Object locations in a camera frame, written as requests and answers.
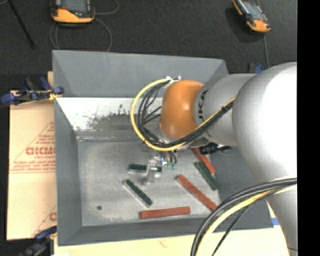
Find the dark green flat block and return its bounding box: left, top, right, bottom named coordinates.
left=194, top=161, right=221, bottom=192
left=127, top=163, right=163, bottom=175
left=122, top=178, right=154, bottom=208

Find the red-brown flat block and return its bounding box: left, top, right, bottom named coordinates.
left=191, top=146, right=217, bottom=175
left=175, top=174, right=219, bottom=212
left=139, top=206, right=192, bottom=220

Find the grey metal bin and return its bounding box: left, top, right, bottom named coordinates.
left=51, top=49, right=274, bottom=246

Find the brown cardboard board red print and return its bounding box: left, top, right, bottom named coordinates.
left=5, top=70, right=58, bottom=241

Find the black cylinder on white bracket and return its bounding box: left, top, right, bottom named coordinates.
left=187, top=139, right=232, bottom=155

